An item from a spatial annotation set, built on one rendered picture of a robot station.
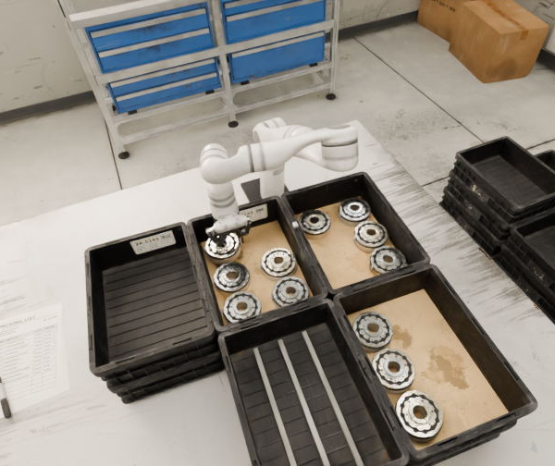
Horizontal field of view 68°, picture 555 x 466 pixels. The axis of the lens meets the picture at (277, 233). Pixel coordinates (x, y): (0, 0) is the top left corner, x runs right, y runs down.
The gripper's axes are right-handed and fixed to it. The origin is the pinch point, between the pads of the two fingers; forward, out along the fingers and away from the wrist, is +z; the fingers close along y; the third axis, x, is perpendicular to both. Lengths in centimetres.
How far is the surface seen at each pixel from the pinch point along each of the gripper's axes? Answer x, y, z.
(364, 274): 22.5, -33.5, 4.4
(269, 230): -3.9, -13.0, 4.3
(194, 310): 16.0, 16.1, 4.2
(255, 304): 22.4, -0.2, 1.2
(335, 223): 1.1, -33.9, 4.4
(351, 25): -278, -183, 78
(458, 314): 46, -47, -2
